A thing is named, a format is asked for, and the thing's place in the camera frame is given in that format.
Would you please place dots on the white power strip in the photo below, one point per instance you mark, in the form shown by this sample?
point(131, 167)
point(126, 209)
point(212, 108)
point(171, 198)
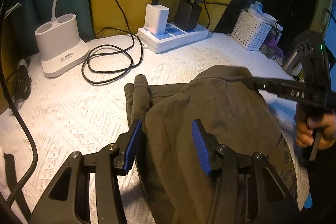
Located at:
point(173, 37)

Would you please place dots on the white perforated plastic basket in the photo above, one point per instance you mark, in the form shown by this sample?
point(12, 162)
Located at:
point(253, 26)

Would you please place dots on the white quilted bed cover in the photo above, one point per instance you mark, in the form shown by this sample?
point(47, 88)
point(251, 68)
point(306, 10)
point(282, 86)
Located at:
point(68, 114)

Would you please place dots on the white usb charger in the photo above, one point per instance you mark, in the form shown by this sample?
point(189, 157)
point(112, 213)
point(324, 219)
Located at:
point(156, 17)

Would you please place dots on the white desk lamp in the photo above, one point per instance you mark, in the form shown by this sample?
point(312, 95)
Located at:
point(59, 44)

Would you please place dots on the person right hand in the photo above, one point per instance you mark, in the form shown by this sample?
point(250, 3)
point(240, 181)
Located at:
point(305, 125)

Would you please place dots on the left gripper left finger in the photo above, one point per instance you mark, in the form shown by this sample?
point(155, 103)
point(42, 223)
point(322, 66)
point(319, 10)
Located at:
point(66, 198)

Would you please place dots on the purple cloth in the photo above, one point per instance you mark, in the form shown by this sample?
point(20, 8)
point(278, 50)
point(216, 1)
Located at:
point(270, 49)

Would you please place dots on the black power adapter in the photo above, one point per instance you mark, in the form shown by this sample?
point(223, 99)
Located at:
point(187, 16)

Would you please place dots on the stainless steel travel tumbler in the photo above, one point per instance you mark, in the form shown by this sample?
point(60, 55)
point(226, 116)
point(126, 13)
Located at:
point(291, 64)

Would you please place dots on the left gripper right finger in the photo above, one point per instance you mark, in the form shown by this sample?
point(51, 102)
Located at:
point(247, 187)

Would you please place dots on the dark brown t-shirt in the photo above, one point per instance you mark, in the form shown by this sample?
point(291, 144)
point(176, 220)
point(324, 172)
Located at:
point(175, 187)

